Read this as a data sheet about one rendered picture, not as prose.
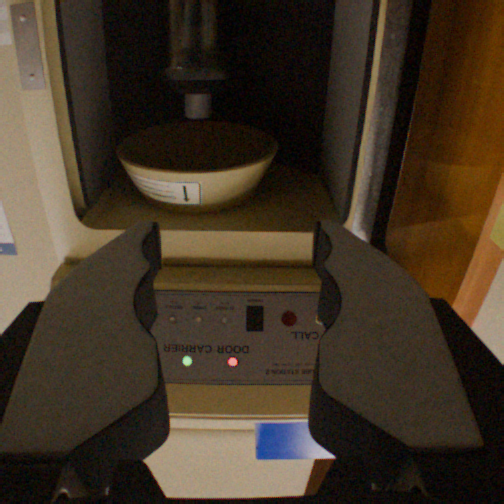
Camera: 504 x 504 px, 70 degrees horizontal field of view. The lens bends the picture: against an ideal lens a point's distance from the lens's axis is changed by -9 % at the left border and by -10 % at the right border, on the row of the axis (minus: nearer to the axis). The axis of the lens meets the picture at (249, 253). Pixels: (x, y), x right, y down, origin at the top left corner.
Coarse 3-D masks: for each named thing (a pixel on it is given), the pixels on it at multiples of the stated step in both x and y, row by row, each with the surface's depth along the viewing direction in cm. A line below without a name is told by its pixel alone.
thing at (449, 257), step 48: (432, 0) 23; (480, 0) 19; (432, 48) 24; (480, 48) 19; (432, 96) 25; (480, 96) 20; (432, 144) 25; (480, 144) 21; (432, 192) 26; (480, 192) 21; (432, 240) 26; (480, 240) 22; (432, 288) 27; (480, 288) 22; (480, 336) 22
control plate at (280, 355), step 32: (160, 320) 36; (192, 320) 37; (160, 352) 36; (192, 352) 36; (224, 352) 36; (256, 352) 36; (288, 352) 36; (224, 384) 36; (256, 384) 36; (288, 384) 36
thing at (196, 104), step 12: (168, 84) 35; (180, 84) 34; (192, 84) 34; (204, 84) 34; (216, 84) 35; (228, 84) 36; (192, 96) 38; (204, 96) 38; (192, 108) 39; (204, 108) 39
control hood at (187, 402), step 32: (160, 288) 37; (192, 288) 37; (224, 288) 37; (256, 288) 37; (288, 288) 38; (192, 384) 36; (192, 416) 35; (224, 416) 35; (256, 416) 35; (288, 416) 35
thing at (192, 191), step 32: (160, 128) 48; (192, 128) 49; (224, 128) 49; (256, 128) 47; (128, 160) 38; (160, 160) 48; (192, 160) 50; (224, 160) 50; (256, 160) 38; (160, 192) 38; (192, 192) 37; (224, 192) 38
